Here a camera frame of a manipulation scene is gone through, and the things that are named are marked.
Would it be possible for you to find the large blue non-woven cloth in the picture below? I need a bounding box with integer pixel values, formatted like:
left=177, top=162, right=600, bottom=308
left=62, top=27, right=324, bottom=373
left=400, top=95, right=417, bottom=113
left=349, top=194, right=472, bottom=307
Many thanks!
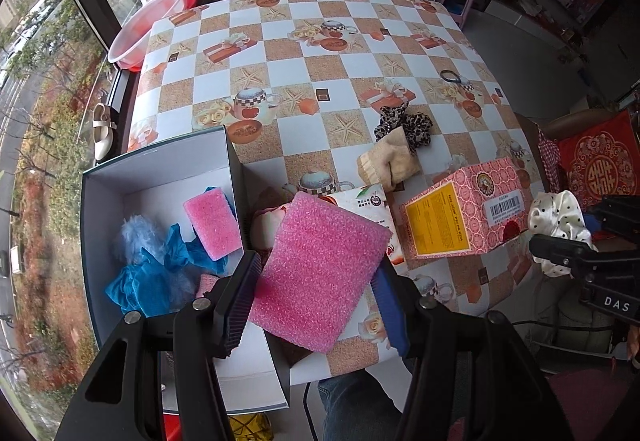
left=105, top=248, right=176, bottom=317

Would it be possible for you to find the leopard print scrunchie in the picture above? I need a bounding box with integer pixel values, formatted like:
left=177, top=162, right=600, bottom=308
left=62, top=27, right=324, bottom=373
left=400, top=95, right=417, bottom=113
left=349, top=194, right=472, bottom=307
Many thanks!
left=373, top=105, right=434, bottom=152

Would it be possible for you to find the red plastic basin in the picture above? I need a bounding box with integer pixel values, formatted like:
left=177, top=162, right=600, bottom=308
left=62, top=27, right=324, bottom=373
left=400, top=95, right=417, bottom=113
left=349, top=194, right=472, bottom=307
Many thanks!
left=120, top=0, right=198, bottom=74

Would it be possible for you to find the white shoe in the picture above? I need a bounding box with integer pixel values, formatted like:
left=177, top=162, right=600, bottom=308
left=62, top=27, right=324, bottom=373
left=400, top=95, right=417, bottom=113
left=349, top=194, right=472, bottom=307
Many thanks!
left=92, top=103, right=119, bottom=162

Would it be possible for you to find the beige knitted sock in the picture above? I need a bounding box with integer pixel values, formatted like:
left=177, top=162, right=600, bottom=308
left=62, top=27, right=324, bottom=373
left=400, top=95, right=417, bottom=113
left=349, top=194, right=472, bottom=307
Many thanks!
left=356, top=127, right=422, bottom=193

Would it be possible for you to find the white polka dot scrunchie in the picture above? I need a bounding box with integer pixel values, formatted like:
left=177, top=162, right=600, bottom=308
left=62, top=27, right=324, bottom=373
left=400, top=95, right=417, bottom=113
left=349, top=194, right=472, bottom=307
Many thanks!
left=529, top=191, right=593, bottom=278

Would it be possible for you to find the purple plastic stool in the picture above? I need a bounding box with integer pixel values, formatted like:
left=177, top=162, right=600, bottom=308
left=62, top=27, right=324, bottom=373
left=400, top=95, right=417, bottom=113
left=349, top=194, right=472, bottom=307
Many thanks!
left=442, top=0, right=478, bottom=29

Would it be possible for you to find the white printed packet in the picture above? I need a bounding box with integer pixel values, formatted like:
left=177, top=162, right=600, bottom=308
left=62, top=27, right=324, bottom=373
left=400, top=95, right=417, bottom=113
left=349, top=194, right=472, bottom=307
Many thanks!
left=330, top=186, right=406, bottom=267

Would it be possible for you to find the pink plastic basin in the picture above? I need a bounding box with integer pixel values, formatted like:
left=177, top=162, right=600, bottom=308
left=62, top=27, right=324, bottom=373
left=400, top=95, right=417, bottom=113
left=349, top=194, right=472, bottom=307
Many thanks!
left=108, top=0, right=184, bottom=70

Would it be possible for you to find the pink patterned carton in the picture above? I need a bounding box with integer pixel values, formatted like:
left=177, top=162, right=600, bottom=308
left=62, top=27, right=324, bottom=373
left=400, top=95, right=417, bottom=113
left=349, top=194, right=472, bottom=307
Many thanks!
left=400, top=157, right=532, bottom=260

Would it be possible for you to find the large pink foam sheet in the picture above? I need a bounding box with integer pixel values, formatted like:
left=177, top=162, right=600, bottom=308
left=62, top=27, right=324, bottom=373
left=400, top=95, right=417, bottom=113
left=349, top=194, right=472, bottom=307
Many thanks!
left=248, top=191, right=393, bottom=354

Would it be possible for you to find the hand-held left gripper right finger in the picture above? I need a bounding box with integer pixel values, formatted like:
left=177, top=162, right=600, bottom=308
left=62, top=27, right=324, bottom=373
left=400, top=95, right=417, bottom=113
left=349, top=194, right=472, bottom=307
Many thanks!
left=370, top=258, right=571, bottom=441

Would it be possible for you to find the grey cardboard box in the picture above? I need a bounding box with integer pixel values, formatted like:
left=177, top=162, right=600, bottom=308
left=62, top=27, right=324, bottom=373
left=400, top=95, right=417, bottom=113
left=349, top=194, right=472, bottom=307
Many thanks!
left=80, top=125, right=291, bottom=417

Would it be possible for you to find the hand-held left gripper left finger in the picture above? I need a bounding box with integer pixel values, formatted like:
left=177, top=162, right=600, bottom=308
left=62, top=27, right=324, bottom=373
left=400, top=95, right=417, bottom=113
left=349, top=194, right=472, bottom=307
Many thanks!
left=54, top=250, right=263, bottom=441

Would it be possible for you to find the red checked cloth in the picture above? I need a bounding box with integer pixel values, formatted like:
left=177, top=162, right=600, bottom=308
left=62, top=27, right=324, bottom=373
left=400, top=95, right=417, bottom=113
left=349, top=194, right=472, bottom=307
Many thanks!
left=535, top=121, right=566, bottom=192

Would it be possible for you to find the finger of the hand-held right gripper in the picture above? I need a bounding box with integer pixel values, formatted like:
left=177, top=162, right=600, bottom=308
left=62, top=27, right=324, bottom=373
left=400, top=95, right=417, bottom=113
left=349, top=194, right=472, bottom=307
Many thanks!
left=529, top=232, right=640, bottom=278
left=584, top=195, right=640, bottom=234

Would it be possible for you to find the yellow plastic bag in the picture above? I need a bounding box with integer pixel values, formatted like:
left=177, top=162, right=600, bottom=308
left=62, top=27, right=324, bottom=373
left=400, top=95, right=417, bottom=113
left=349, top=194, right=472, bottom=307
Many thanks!
left=227, top=413, right=273, bottom=441

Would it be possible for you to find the person's jeans leg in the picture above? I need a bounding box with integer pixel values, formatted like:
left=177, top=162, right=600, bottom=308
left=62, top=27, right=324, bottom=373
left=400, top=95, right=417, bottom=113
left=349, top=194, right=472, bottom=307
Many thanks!
left=317, top=368, right=406, bottom=441

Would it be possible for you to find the small pink foam block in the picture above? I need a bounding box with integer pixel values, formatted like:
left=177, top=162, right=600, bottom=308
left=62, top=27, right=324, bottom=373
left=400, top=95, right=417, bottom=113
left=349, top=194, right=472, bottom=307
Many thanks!
left=182, top=187, right=244, bottom=259

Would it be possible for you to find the peach soft cloth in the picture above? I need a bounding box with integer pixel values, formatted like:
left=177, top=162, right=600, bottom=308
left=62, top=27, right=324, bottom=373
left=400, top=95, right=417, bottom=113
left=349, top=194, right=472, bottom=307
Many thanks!
left=250, top=186, right=296, bottom=250

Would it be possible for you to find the light blue fluffy scrunchie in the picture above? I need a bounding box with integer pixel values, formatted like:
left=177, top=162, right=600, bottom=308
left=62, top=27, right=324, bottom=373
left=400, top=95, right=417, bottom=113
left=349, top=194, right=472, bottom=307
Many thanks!
left=111, top=215, right=198, bottom=314

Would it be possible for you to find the maroon seat cushion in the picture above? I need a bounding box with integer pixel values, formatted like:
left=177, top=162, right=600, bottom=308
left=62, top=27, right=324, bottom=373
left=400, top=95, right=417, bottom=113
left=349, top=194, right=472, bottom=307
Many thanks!
left=547, top=368, right=640, bottom=441

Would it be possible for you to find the red patterned cushion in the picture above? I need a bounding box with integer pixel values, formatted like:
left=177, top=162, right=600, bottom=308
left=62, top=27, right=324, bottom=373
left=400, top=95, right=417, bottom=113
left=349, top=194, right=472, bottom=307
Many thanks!
left=557, top=111, right=640, bottom=196

